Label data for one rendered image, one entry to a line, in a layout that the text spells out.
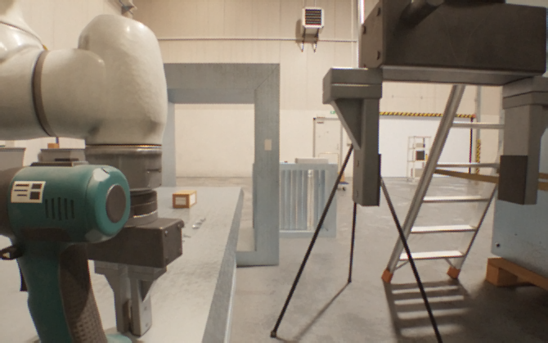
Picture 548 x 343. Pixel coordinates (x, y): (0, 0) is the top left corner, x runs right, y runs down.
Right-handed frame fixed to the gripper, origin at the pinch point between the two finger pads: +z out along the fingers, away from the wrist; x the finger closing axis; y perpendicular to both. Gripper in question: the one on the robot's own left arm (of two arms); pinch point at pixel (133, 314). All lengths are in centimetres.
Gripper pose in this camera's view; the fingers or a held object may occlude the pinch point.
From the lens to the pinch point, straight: 44.6
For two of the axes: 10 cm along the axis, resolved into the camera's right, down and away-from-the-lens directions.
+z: 0.0, 10.0, 0.7
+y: 1.7, -0.7, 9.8
